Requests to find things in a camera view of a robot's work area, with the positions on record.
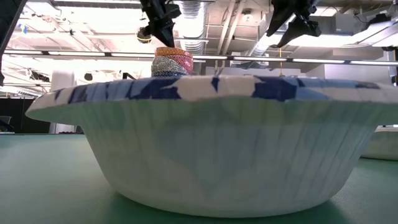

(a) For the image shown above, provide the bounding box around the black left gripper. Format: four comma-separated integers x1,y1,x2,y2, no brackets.
139,0,182,49

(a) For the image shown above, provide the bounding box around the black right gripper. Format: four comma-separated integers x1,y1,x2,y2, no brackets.
266,0,323,49

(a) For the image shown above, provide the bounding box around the grey-white patterned ceramic bowl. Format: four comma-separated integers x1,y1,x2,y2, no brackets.
151,55,187,75

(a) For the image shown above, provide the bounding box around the pink-red patterned ceramic bowl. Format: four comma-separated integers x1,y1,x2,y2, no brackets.
167,54,194,76

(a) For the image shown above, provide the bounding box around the blue patterned ceramic bowl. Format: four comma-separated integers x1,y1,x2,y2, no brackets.
151,70,188,78

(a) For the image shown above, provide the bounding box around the white column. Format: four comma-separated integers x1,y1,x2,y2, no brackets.
49,68,78,134

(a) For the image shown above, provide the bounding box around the ribbed silver air duct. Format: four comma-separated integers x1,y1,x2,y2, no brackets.
178,0,208,55

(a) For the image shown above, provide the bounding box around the long linear light rail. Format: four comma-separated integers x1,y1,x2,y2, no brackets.
0,49,398,67

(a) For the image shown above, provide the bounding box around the black partition wall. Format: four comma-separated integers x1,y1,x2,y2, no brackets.
0,98,52,134

